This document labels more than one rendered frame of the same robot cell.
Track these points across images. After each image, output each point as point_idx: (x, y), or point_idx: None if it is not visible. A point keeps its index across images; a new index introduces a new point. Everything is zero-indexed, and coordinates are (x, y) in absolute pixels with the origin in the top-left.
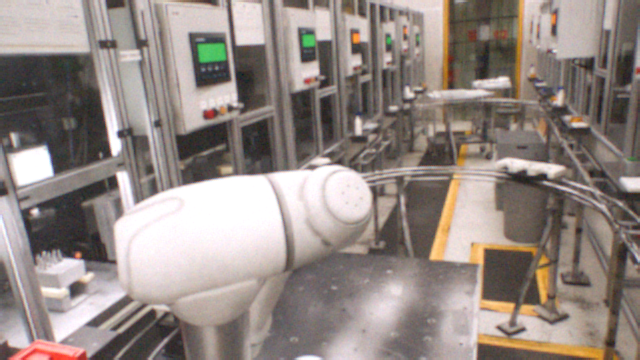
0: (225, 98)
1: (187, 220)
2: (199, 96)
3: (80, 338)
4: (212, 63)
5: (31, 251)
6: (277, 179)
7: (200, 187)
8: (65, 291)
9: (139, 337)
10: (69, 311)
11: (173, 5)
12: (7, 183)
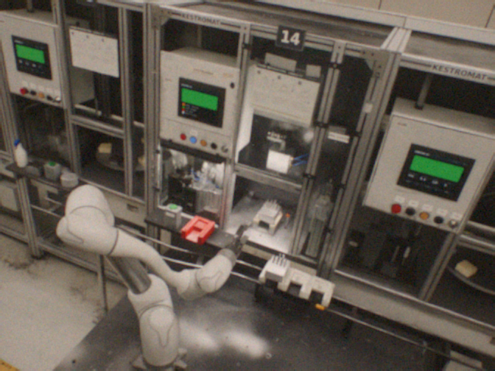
0: (438, 210)
1: (70, 196)
2: (397, 191)
3: (227, 238)
4: (429, 176)
5: (298, 198)
6: (79, 208)
7: (82, 193)
8: (256, 221)
9: (247, 265)
10: (253, 230)
11: (403, 118)
12: (232, 160)
